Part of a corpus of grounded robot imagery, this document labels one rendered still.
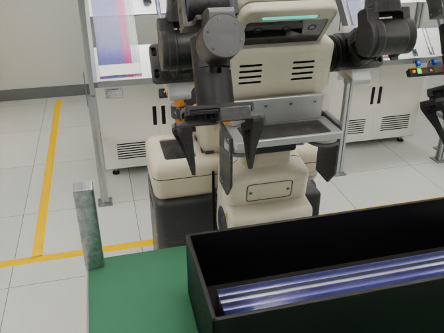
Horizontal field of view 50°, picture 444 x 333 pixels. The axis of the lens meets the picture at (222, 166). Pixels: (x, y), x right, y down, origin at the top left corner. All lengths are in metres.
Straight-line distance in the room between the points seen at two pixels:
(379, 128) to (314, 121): 2.39
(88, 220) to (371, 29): 0.67
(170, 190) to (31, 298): 1.04
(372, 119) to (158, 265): 2.78
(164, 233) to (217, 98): 0.90
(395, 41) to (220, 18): 0.52
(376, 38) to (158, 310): 0.68
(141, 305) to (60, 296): 1.52
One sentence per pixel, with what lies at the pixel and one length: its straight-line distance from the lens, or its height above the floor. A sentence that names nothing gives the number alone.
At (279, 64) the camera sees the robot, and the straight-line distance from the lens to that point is 1.10.
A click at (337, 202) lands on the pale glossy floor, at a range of 2.84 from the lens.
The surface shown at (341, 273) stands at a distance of 0.75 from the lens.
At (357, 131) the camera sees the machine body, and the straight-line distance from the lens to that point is 3.44.
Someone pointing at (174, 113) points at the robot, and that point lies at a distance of 1.59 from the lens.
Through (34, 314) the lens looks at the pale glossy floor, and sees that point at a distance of 2.22.
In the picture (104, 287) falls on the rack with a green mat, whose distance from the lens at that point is 0.80.
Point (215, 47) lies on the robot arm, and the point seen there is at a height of 1.31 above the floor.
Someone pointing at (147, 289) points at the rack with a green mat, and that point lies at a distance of 0.78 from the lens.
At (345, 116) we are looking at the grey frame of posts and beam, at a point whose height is 0.39.
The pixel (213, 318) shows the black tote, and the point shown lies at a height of 1.06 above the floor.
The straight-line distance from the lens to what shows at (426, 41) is 3.18.
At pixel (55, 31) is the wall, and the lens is 4.47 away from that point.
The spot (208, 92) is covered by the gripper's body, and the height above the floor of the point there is 1.24.
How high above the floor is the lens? 1.47
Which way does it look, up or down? 28 degrees down
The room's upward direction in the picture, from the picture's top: straight up
